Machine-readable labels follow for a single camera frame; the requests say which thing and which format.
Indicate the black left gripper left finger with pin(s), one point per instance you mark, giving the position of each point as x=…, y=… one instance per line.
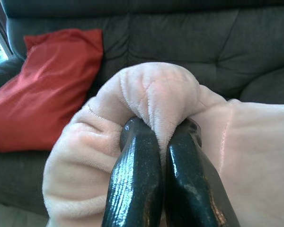
x=135, y=184

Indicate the dark grey fabric sofa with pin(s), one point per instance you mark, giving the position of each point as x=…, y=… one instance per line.
x=180, y=47

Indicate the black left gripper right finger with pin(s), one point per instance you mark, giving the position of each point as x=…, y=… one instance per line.
x=191, y=189

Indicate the red pillow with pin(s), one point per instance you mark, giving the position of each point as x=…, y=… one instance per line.
x=49, y=94

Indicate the pink cat face pillow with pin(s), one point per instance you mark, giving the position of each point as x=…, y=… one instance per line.
x=156, y=94

